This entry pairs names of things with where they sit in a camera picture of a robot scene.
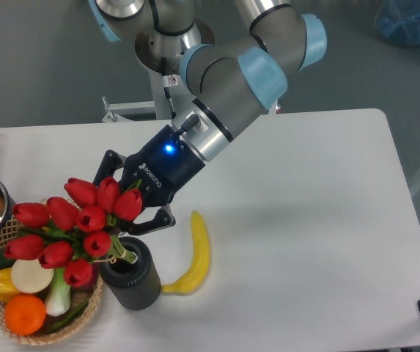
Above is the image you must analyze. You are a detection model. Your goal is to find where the green white bok choy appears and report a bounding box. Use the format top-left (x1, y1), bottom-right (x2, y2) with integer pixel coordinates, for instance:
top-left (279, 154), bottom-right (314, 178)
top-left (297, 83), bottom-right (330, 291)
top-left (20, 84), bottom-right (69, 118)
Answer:
top-left (44, 268), bottom-right (70, 317)

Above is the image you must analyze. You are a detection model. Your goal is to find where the dark grey ribbed vase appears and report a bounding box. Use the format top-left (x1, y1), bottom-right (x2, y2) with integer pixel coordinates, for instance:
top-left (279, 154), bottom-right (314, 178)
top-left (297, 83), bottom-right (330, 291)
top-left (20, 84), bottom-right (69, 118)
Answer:
top-left (99, 236), bottom-right (161, 311)

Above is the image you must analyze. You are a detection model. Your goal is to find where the green chili pepper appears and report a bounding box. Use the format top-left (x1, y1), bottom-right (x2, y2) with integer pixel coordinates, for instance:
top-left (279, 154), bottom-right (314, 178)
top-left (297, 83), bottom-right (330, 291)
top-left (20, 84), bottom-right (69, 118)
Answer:
top-left (43, 301), bottom-right (88, 334)

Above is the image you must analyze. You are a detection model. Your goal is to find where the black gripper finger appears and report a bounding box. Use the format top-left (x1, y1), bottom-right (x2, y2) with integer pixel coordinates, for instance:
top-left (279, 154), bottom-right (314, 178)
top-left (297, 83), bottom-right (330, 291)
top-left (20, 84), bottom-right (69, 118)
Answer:
top-left (92, 150), bottom-right (126, 186)
top-left (116, 205), bottom-right (176, 236)

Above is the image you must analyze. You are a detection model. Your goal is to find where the white round radish slice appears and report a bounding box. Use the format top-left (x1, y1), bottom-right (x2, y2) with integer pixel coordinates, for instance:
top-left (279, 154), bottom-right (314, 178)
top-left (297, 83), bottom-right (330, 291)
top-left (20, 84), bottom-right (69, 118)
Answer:
top-left (11, 259), bottom-right (54, 293)

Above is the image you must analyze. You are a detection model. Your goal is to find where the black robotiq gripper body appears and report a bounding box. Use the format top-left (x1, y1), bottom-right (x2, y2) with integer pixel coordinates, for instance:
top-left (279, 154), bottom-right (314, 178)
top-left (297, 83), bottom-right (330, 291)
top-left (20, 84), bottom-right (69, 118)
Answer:
top-left (119, 125), bottom-right (205, 208)

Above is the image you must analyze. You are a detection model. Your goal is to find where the orange fruit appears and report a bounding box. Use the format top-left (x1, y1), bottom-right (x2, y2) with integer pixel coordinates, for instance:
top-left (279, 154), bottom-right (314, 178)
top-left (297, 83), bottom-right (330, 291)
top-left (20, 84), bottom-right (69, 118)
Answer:
top-left (4, 294), bottom-right (46, 335)

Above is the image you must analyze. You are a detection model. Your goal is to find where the red tulip bouquet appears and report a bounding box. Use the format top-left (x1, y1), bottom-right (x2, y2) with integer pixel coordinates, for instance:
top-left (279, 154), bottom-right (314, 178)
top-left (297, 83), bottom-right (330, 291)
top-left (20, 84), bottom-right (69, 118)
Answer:
top-left (4, 177), bottom-right (143, 287)

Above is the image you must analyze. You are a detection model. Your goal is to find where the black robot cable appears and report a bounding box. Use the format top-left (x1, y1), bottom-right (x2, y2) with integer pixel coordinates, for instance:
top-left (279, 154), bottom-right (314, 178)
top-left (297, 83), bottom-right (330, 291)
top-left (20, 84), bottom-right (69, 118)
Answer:
top-left (160, 56), bottom-right (177, 120)

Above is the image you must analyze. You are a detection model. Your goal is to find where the woven wicker basket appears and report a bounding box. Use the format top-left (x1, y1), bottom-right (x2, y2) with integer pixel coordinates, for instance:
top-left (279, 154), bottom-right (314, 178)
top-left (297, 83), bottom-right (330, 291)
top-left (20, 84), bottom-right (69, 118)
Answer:
top-left (0, 197), bottom-right (111, 345)

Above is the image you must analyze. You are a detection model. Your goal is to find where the yellow bell pepper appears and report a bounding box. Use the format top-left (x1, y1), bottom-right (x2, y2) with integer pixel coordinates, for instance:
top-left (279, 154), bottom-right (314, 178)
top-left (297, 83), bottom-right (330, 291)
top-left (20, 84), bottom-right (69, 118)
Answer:
top-left (0, 268), bottom-right (21, 303)

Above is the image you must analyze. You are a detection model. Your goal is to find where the yellow banana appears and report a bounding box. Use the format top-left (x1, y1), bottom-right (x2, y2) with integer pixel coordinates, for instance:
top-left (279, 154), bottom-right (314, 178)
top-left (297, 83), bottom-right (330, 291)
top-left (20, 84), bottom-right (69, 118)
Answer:
top-left (161, 210), bottom-right (210, 296)

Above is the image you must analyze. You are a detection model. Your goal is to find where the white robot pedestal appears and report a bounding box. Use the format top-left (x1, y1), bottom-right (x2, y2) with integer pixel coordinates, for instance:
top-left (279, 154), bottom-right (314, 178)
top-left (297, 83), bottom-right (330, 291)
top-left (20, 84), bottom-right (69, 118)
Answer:
top-left (103, 19), bottom-right (215, 122)

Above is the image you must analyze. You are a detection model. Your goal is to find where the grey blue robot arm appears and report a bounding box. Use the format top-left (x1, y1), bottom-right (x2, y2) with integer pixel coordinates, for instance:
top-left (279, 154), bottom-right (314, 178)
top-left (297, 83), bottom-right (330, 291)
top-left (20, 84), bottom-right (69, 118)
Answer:
top-left (89, 1), bottom-right (327, 235)

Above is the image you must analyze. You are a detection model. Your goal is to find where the blue plastic bag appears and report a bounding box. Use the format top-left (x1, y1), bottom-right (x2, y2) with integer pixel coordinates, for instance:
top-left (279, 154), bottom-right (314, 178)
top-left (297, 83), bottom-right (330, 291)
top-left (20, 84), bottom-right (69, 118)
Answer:
top-left (375, 1), bottom-right (420, 47)

